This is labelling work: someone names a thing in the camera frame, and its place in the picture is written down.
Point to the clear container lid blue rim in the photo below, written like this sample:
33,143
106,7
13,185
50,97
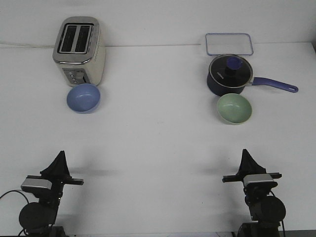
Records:
228,43

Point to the green bowl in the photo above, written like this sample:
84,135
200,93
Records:
234,108

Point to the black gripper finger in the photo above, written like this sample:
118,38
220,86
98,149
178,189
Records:
66,173
242,167
252,166
56,168

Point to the blue bowl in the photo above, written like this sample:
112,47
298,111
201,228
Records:
83,98

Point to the dark blue saucepan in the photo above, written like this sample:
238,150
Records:
222,90

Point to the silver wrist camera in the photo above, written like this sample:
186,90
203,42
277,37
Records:
32,185
257,179

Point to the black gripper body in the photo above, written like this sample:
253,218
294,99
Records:
235,178
68,181

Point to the glass pot lid blue knob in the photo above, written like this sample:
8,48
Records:
230,70

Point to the cream and steel toaster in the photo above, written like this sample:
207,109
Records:
79,51

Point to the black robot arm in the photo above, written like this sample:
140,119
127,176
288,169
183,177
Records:
38,218
267,212

